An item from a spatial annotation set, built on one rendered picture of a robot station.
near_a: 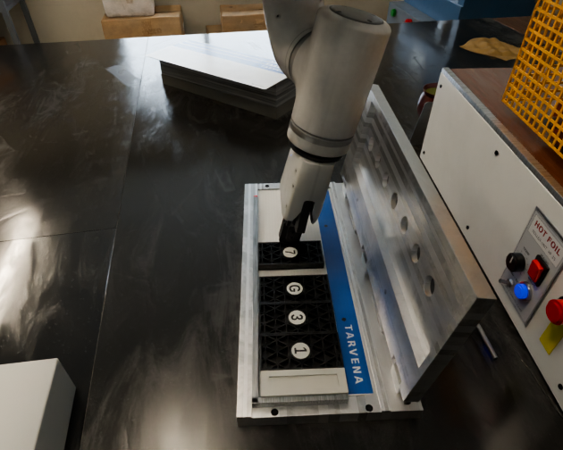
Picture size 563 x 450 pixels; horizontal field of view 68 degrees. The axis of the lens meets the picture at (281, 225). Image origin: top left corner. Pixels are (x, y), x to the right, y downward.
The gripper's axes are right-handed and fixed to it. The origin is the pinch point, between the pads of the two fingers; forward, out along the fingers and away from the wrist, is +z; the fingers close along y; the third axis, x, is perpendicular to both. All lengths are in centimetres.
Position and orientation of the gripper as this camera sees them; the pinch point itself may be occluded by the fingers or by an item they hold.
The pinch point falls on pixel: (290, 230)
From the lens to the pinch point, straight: 65.0
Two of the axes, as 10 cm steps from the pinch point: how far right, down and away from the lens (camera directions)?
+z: -2.1, 7.5, 6.3
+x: 9.8, 1.3, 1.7
